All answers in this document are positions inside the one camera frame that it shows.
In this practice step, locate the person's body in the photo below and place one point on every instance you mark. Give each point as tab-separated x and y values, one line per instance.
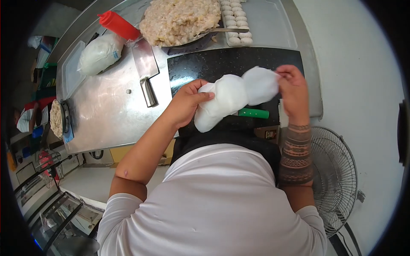
211	201

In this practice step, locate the person's left hand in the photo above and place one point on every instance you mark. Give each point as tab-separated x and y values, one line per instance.
185	104

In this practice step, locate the black stone slab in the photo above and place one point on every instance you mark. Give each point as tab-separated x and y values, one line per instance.
224	80

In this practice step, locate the person's right hand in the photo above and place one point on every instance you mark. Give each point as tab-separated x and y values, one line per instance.
293	91

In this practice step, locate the clear plastic lid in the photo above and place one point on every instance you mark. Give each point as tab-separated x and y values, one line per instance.
72	70

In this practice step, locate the red squeeze bottle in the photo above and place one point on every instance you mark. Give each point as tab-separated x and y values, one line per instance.
118	25

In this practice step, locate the small bowl of filling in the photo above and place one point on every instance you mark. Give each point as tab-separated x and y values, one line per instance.
59	118

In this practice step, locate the metal standing fan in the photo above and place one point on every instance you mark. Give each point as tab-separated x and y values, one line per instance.
333	182

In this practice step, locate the glass display case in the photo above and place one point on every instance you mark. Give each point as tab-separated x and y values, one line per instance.
61	220

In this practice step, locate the white dough sheets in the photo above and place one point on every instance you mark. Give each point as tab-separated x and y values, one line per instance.
235	94

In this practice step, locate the plastic bag of white flour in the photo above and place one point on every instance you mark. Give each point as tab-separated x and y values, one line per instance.
100	54

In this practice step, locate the steel cleaver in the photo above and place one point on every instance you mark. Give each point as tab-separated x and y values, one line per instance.
146	70

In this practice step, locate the person's left thumb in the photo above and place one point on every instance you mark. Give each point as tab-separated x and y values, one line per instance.
205	95

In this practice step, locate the tray of white dumplings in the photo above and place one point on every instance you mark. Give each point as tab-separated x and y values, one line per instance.
237	22

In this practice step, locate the person's left index finger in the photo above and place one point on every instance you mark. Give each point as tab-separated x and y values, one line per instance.
196	83

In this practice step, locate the bowl of minced filling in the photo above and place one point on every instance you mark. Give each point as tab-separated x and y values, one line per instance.
179	20

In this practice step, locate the person's right fingers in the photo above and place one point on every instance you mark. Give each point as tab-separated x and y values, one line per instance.
285	75

